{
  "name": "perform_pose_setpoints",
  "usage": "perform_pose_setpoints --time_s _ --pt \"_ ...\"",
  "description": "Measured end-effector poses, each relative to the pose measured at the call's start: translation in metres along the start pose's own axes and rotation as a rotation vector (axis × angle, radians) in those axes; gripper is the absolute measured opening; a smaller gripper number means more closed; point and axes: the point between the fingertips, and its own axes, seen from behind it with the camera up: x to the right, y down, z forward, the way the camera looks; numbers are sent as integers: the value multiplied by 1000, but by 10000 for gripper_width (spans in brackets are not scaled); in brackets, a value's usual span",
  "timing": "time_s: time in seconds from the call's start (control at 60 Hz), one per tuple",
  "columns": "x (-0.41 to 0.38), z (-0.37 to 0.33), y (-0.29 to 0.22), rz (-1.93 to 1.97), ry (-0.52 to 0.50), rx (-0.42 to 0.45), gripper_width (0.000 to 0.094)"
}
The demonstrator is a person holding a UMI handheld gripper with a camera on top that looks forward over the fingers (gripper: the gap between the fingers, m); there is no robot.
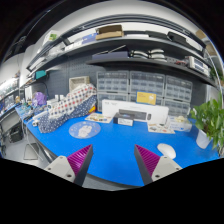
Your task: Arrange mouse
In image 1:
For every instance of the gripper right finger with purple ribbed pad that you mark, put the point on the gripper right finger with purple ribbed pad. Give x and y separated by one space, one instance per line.
153 167

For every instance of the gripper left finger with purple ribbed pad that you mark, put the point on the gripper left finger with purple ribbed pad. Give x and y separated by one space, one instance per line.
74 167

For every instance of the white computer mouse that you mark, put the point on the white computer mouse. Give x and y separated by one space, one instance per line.
167 150

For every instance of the round light-blue mouse pad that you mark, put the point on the round light-blue mouse pad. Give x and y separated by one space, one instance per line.
84 129

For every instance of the blue table mat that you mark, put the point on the blue table mat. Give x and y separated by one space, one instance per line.
113 148

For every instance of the illustrated card right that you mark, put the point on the illustrated card right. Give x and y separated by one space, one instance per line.
160 128

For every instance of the illustrated card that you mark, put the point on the illustrated card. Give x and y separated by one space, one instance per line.
160 128
96 117

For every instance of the white tissue box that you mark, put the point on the white tissue box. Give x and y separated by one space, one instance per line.
180 123

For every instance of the illustrated card left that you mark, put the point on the illustrated card left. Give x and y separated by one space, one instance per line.
96 117

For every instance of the long white keyboard box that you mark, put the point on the long white keyboard box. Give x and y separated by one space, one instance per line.
152 114

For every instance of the small black box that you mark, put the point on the small black box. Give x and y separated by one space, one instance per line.
123 119

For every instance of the patterned fabric pile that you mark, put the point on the patterned fabric pile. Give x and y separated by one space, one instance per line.
78 103

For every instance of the yellow label card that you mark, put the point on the yellow label card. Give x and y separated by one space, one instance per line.
146 98

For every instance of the green potted plant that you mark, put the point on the green potted plant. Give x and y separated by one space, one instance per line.
209 118

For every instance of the purple plush toy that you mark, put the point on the purple plush toy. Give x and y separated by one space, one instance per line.
39 99

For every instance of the grey drawer organiser cabinets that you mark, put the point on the grey drawer organiser cabinets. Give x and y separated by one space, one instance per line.
175 93

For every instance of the beige plastic crate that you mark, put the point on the beige plastic crate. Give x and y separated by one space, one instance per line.
76 83

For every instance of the brown cardboard box on shelf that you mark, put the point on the brown cardboard box on shelf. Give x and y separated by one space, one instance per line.
111 31

